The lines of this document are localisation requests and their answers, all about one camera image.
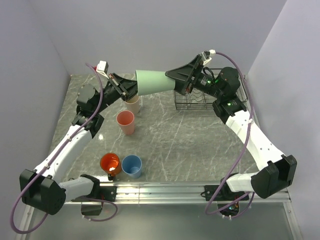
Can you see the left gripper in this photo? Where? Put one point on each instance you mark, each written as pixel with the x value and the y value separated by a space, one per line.
pixel 128 88

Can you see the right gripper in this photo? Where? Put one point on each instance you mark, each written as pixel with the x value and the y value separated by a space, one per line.
pixel 184 74

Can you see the tall green plastic cup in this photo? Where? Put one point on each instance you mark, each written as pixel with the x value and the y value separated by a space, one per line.
pixel 152 82

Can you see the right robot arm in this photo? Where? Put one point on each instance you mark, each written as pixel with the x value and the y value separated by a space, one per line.
pixel 276 170

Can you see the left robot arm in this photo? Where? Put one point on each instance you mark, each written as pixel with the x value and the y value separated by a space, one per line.
pixel 83 129

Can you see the beige plastic cup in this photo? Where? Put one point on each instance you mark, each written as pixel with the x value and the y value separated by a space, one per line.
pixel 133 105

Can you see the salmon pink plastic cup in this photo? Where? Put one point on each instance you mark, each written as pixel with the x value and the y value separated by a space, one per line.
pixel 126 121

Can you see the blue plastic cup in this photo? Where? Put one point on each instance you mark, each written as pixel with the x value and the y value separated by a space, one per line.
pixel 132 166

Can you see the orange glass mug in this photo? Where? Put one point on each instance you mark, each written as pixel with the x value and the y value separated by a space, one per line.
pixel 110 163

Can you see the black wire dish rack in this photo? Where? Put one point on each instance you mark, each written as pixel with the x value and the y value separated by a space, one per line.
pixel 197 100

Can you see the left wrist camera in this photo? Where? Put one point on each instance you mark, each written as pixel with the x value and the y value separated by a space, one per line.
pixel 102 68

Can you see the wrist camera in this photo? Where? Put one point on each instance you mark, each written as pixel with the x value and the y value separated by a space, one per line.
pixel 206 56
pixel 102 68

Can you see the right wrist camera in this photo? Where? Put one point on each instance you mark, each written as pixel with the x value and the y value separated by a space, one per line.
pixel 206 56

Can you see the aluminium mounting rail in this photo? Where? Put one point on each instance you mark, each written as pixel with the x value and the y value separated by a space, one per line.
pixel 155 193

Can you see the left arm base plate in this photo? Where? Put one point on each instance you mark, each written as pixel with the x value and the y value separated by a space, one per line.
pixel 95 209

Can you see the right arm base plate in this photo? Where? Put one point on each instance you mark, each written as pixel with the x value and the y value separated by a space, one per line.
pixel 224 195

